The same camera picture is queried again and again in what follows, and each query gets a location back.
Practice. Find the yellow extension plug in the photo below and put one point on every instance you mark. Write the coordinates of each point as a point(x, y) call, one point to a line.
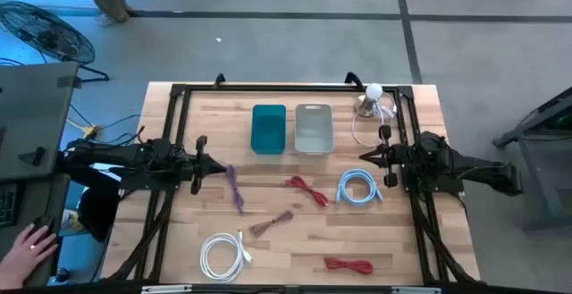
point(91, 130)

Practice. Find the grey metal stand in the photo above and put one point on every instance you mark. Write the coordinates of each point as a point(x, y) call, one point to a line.
point(532, 151)

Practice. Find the black floor fan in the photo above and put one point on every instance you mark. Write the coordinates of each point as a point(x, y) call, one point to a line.
point(47, 35)

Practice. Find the white bulb brass lamp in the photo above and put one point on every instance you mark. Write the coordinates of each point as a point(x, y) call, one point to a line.
point(374, 90)

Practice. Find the teal plastic bin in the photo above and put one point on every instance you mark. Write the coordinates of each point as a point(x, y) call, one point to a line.
point(268, 128)

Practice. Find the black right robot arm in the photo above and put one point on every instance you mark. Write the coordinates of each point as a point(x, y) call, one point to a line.
point(473, 166)

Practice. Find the silver metal bracket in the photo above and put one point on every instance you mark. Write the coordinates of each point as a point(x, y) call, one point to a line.
point(415, 290)
point(165, 289)

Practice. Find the black chair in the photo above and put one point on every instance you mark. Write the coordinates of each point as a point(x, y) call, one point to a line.
point(96, 209)

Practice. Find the grey desk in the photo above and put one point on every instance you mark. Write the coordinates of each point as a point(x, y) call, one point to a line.
point(31, 115)

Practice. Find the person's hand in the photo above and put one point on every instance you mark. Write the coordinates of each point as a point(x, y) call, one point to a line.
point(24, 256)

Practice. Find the black desk clamp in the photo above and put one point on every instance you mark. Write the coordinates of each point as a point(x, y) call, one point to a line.
point(33, 156)

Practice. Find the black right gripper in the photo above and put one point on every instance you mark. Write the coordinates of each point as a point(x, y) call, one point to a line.
point(393, 157)

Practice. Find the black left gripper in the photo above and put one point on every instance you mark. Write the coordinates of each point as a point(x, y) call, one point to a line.
point(199, 166)

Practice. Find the black keyboard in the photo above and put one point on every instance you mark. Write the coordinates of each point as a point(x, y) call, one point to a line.
point(6, 204)

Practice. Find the black aluminium table frame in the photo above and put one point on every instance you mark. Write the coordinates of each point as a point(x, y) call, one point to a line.
point(290, 88)

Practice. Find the grey plastic bin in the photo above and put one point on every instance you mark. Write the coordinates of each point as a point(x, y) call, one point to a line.
point(313, 128)

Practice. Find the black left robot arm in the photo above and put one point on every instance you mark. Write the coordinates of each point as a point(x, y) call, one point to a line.
point(125, 153)

